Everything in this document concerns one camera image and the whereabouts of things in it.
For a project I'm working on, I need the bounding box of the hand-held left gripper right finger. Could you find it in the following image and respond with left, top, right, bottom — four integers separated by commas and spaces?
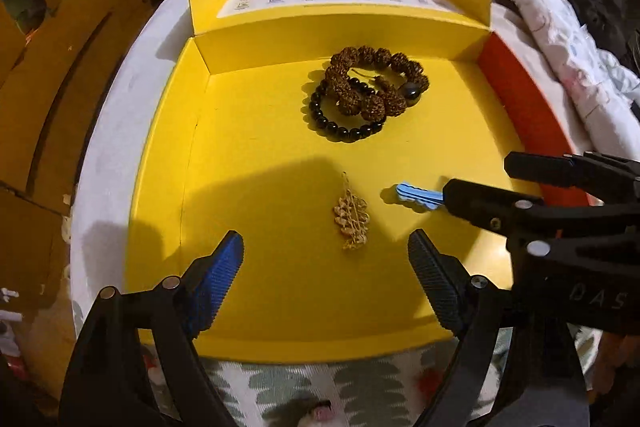
407, 229, 588, 427

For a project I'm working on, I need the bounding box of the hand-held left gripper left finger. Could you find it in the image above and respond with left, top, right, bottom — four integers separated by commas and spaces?
59, 231, 246, 427

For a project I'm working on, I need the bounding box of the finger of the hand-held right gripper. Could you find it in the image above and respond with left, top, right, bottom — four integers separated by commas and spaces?
442, 178, 551, 239
504, 151, 640, 204

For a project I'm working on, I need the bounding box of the blue hair clip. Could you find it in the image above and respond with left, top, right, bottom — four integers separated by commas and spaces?
396, 183, 446, 212

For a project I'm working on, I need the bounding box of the yellow cardboard box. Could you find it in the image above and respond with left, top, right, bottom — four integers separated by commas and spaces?
125, 0, 596, 365

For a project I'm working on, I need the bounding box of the person's right hand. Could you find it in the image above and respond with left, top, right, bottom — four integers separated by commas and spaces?
595, 332, 640, 388

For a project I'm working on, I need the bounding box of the gold leaf brooch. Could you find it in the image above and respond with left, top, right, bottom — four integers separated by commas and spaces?
332, 172, 371, 251

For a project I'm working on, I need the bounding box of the light blue printed duvet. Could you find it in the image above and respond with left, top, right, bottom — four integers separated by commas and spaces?
415, 0, 640, 118

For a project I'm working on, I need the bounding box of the wooden wardrobe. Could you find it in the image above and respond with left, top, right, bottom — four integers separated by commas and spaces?
0, 0, 166, 408

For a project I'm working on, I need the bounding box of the brown rough bead bracelet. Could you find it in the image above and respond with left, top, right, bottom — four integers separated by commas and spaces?
322, 47, 431, 120

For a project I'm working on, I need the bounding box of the black bead bracelet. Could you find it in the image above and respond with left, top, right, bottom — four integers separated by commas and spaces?
302, 77, 388, 142

